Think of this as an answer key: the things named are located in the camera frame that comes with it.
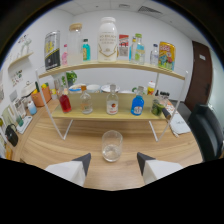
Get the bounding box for clear bottle white cap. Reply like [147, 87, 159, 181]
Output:
[106, 84, 120, 116]

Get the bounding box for silver soda water can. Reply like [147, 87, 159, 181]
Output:
[44, 30, 62, 71]

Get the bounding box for clear drinking glass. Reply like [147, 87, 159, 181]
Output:
[101, 129, 124, 163]

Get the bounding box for white booklet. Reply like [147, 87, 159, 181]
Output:
[165, 103, 192, 138]

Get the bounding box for black chair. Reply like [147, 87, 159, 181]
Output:
[187, 103, 224, 163]

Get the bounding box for white tray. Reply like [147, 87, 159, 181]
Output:
[16, 115, 33, 135]

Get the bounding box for blue liquid bottle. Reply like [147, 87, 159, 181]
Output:
[130, 85, 145, 116]

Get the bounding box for clear bottle orange cap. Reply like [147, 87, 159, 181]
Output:
[79, 84, 94, 115]

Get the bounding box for red liquid bottle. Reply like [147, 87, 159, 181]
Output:
[58, 87, 72, 114]

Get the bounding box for black bag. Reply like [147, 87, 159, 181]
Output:
[4, 123, 19, 147]

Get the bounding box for small blue white bottle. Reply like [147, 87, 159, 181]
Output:
[27, 100, 38, 116]

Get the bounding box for wooden two-tier shelf rack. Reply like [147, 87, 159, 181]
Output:
[34, 59, 189, 143]

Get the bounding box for blue-rimmed bowl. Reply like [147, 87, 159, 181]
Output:
[68, 83, 84, 94]

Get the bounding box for white bowl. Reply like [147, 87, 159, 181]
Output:
[86, 83, 102, 94]
[100, 83, 121, 94]

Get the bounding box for green potted plant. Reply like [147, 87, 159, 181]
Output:
[65, 70, 78, 87]

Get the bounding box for brown door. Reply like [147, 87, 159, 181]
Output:
[184, 40, 213, 113]

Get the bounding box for clear bottle blue cap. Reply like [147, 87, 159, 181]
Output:
[149, 43, 160, 67]

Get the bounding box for yellow colourful can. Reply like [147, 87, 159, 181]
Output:
[158, 41, 177, 71]

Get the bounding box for small pink bottle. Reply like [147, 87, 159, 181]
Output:
[61, 43, 69, 67]

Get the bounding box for clear bottle green cap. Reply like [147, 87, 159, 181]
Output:
[134, 33, 146, 65]

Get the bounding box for small teal bottle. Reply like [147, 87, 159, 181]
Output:
[82, 38, 92, 62]

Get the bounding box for slim blue bottle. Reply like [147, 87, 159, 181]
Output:
[129, 36, 137, 62]

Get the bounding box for tall glass jar cork lid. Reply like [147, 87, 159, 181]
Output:
[68, 22, 83, 66]

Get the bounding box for large white milk bottle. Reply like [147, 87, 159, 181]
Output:
[97, 16, 119, 63]

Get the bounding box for white vases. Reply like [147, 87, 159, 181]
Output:
[19, 34, 33, 56]

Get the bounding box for wall sticker sheet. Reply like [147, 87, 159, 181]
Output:
[11, 69, 24, 87]

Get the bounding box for wooden wall shelf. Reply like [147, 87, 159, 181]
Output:
[8, 50, 34, 69]

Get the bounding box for wall posters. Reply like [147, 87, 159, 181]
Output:
[118, 34, 130, 61]

